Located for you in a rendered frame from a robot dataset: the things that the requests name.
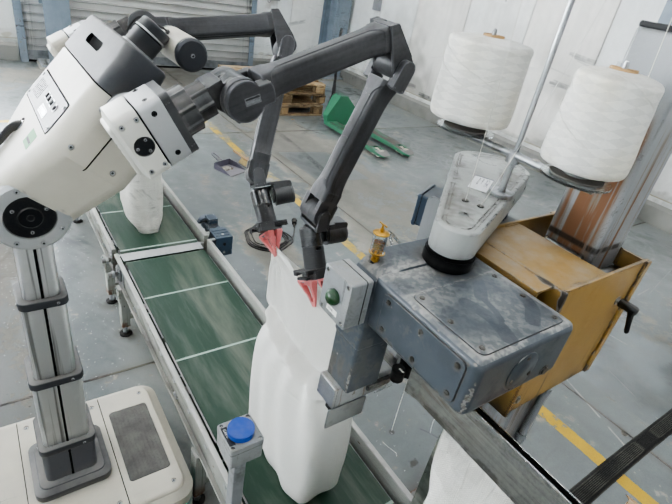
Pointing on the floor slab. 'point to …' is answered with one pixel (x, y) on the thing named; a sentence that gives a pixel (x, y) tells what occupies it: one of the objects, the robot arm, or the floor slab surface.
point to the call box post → (235, 484)
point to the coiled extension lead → (280, 243)
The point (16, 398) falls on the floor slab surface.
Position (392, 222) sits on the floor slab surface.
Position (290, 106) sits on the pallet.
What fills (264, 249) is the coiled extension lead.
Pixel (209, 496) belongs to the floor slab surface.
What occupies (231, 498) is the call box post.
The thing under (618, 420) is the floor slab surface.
